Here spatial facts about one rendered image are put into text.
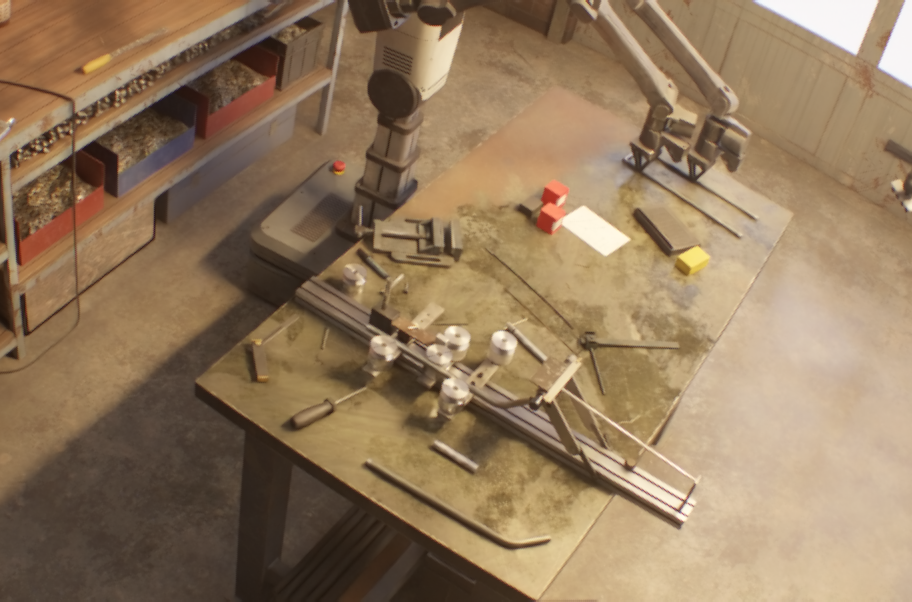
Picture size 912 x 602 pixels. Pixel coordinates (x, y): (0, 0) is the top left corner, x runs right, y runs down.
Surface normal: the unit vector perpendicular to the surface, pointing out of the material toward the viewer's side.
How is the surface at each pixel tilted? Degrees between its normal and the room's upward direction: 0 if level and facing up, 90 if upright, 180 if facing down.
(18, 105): 0
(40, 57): 0
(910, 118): 90
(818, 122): 90
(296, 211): 0
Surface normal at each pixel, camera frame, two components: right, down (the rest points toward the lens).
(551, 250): 0.18, -0.70
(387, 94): -0.45, 0.56
